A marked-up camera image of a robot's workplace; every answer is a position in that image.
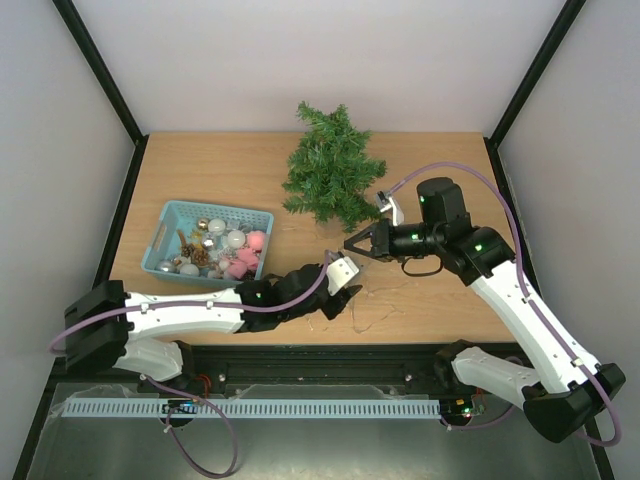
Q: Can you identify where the clear fairy light string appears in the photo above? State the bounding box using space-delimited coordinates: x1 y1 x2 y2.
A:
282 224 416 333

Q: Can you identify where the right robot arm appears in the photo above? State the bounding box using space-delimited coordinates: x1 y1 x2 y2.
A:
344 177 626 443

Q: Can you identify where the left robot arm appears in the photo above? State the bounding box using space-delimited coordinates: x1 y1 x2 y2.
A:
50 257 361 382

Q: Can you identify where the wooden tree base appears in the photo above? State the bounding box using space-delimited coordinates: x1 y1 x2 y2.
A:
316 221 343 238

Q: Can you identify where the small green christmas tree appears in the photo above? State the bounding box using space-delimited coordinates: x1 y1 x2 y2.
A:
282 101 387 233

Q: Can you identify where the pink felt ornament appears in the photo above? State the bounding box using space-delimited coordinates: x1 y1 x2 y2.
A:
224 248 260 280

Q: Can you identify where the pink pompom ornament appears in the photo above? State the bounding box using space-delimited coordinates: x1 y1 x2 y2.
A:
246 230 267 252

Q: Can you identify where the white frosted ball ornament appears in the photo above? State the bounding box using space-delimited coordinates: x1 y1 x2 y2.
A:
208 218 226 236

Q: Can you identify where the pine cone ornament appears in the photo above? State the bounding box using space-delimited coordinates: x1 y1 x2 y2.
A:
191 248 210 268

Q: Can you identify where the light blue plastic basket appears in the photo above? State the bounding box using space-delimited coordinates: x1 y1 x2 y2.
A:
141 200 274 290

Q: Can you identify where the silver ball ornament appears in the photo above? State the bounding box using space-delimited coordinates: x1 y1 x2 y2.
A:
156 260 177 273

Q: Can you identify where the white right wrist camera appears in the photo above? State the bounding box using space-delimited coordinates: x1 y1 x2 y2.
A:
375 191 405 226

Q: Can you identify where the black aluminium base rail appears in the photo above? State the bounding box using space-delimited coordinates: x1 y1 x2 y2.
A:
47 342 584 401

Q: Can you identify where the light blue cable duct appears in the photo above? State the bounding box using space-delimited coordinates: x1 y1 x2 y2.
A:
61 398 440 420

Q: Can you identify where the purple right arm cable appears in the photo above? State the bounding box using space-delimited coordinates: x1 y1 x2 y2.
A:
384 162 624 448

